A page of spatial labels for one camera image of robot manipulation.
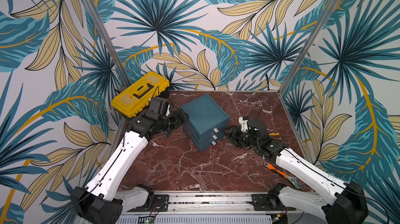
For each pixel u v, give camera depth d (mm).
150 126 483
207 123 770
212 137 837
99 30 836
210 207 733
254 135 595
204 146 868
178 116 647
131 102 903
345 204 383
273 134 977
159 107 532
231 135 675
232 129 699
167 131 599
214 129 781
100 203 356
